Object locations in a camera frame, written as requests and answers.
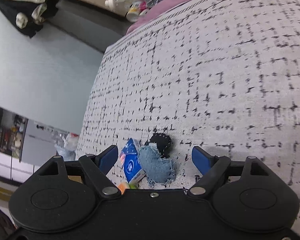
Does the black stitched soft toy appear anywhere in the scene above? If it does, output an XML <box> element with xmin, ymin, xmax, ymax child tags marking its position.
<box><xmin>145</xmin><ymin>133</ymin><xmax>172</xmax><ymax>158</ymax></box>

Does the blue denim soft toy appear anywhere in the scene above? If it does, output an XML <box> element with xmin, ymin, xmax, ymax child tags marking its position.
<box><xmin>138</xmin><ymin>142</ymin><xmax>176</xmax><ymax>186</ymax></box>

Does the orange green soft toy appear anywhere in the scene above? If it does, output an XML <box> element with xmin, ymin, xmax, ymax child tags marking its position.
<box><xmin>117</xmin><ymin>182</ymin><xmax>138</xmax><ymax>194</ymax></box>

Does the blue tissue pack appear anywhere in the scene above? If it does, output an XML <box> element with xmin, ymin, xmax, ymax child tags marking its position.
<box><xmin>119</xmin><ymin>138</ymin><xmax>145</xmax><ymax>184</ymax></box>

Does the white plastic bag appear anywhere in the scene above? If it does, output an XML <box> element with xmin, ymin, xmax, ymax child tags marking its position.
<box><xmin>55</xmin><ymin>133</ymin><xmax>79</xmax><ymax>161</ymax></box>

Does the white black patterned blanket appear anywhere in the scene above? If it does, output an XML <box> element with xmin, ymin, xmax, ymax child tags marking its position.
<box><xmin>77</xmin><ymin>0</ymin><xmax>300</xmax><ymax>235</ymax></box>

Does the kitchen shelf with items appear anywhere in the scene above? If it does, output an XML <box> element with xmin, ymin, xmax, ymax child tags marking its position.
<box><xmin>0</xmin><ymin>107</ymin><xmax>28</xmax><ymax>162</ymax></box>

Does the white paper cup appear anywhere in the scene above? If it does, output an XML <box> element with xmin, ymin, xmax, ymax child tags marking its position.
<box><xmin>126</xmin><ymin>8</ymin><xmax>149</xmax><ymax>23</ymax></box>

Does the pink bed sheet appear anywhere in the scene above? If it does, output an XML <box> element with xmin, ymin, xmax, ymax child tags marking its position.
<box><xmin>126</xmin><ymin>0</ymin><xmax>191</xmax><ymax>35</ymax></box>

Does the black and cream jacket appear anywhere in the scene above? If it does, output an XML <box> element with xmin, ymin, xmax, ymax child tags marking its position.
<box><xmin>0</xmin><ymin>0</ymin><xmax>59</xmax><ymax>38</ymax></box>

